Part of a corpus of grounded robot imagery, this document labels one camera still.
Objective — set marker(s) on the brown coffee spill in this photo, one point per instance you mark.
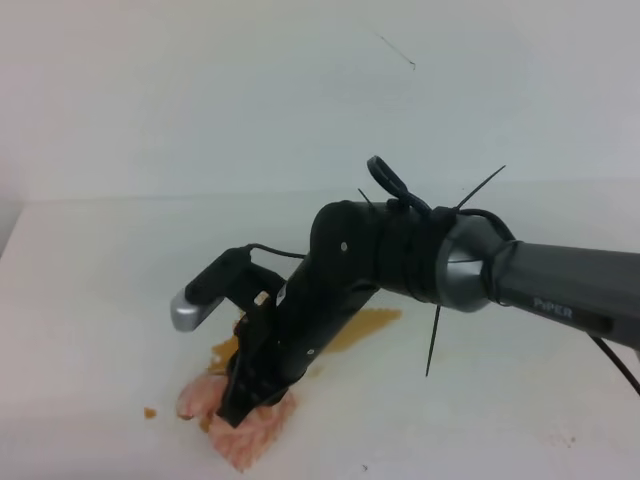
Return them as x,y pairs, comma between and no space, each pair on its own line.
350,330

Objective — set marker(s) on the pink white striped rag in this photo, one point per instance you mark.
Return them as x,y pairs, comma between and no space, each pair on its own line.
244,445

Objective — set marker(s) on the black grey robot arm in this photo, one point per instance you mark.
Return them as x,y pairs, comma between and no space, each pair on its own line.
461,260

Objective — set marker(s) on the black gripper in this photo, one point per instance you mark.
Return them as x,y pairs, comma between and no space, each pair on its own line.
281,338

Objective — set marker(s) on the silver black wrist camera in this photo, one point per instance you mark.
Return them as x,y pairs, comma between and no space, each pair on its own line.
210,295

